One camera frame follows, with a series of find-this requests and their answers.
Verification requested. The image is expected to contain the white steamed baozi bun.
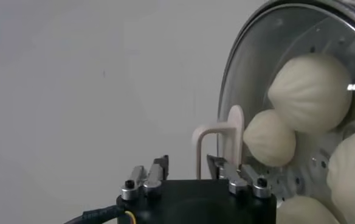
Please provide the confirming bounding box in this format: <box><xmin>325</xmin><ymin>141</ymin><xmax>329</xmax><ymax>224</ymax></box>
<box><xmin>267</xmin><ymin>53</ymin><xmax>353</xmax><ymax>135</ymax></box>
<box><xmin>276</xmin><ymin>195</ymin><xmax>341</xmax><ymax>224</ymax></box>
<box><xmin>326</xmin><ymin>127</ymin><xmax>355</xmax><ymax>224</ymax></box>
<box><xmin>243</xmin><ymin>108</ymin><xmax>297</xmax><ymax>167</ymax></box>

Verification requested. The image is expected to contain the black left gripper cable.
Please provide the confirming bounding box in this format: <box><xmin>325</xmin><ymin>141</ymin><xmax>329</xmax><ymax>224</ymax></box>
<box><xmin>63</xmin><ymin>204</ymin><xmax>136</xmax><ymax>224</ymax></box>

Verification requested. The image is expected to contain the stainless perforated steamer basket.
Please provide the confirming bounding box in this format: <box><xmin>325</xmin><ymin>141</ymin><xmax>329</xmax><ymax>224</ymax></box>
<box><xmin>219</xmin><ymin>0</ymin><xmax>355</xmax><ymax>224</ymax></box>

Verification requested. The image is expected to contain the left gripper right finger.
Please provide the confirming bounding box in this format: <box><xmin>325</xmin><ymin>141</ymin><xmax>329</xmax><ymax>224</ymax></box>
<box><xmin>207</xmin><ymin>154</ymin><xmax>272</xmax><ymax>199</ymax></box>

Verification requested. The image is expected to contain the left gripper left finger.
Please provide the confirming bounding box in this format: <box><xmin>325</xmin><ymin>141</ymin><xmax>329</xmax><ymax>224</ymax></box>
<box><xmin>121</xmin><ymin>154</ymin><xmax>170</xmax><ymax>201</ymax></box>

